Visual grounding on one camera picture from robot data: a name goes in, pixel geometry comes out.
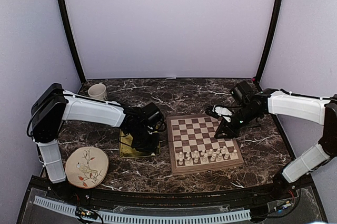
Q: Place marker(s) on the right black frame post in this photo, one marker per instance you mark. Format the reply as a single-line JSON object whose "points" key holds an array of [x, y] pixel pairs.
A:
{"points": [[268, 41]]}

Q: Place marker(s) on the cream ceramic mug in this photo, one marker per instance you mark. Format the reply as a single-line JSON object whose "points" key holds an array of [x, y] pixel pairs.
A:
{"points": [[98, 91]]}

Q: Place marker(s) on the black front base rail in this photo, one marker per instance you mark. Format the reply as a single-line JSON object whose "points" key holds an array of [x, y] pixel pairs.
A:
{"points": [[256, 198]]}

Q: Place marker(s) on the wooden chess board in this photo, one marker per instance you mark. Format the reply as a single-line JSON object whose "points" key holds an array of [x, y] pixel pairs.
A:
{"points": [[187, 133]]}

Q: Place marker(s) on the grey slotted cable duct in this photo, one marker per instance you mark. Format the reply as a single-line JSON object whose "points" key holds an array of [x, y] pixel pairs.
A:
{"points": [[138, 215]]}

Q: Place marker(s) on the white knight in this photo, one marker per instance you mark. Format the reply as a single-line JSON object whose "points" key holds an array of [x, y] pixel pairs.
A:
{"points": [[226, 156], [188, 161]]}

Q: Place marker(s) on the left black frame post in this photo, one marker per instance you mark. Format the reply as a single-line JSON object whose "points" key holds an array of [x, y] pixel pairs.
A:
{"points": [[70, 40]]}

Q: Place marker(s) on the white chess queen piece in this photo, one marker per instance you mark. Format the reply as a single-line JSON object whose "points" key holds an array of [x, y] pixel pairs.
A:
{"points": [[213, 157]]}

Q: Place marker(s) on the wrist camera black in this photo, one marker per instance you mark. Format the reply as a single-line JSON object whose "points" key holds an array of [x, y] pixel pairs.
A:
{"points": [[152, 114], [242, 93]]}

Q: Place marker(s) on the black frame post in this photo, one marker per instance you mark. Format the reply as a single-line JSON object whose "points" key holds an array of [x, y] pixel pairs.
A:
{"points": [[268, 41], [70, 40]]}

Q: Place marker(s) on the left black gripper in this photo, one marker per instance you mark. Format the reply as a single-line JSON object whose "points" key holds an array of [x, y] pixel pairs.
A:
{"points": [[151, 148]]}

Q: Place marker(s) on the white bishop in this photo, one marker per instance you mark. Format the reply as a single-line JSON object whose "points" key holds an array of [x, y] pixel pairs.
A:
{"points": [[219, 157], [196, 158]]}

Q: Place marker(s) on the gold metal tray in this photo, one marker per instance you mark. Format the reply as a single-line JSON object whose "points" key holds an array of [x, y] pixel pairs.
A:
{"points": [[126, 151]]}

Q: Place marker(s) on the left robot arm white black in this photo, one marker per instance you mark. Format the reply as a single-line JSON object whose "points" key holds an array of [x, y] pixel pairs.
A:
{"points": [[57, 105]]}

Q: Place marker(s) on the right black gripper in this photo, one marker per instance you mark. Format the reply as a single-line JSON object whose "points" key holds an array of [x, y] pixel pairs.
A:
{"points": [[225, 127]]}

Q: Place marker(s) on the round bird painted plate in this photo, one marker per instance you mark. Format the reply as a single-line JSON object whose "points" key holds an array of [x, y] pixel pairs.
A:
{"points": [[87, 167]]}

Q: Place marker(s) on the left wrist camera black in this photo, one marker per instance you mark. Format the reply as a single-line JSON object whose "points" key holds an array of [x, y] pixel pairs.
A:
{"points": [[152, 114]]}

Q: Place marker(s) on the white chess king piece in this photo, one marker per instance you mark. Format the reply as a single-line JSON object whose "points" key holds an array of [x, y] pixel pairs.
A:
{"points": [[205, 159]]}

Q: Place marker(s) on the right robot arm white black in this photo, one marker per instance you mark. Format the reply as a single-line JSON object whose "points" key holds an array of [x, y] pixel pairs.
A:
{"points": [[321, 110]]}

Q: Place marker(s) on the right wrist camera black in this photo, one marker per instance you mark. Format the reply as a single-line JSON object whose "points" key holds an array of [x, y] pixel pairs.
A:
{"points": [[242, 93]]}

